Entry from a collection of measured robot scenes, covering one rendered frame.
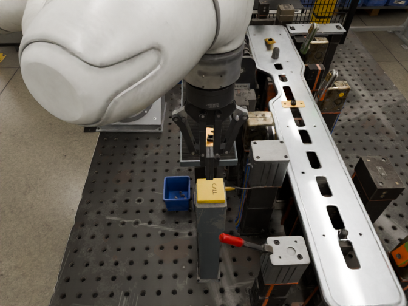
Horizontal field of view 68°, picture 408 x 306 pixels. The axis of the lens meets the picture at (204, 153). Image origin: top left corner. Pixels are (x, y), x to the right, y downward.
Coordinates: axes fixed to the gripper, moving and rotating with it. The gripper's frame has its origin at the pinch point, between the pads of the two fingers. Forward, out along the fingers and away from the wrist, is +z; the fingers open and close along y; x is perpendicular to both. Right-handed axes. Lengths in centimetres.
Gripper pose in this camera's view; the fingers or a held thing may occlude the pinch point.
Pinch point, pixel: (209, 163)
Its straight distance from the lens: 60.0
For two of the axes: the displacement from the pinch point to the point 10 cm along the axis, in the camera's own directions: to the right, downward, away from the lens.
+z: 0.0, 6.8, 7.3
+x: -0.3, -7.3, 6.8
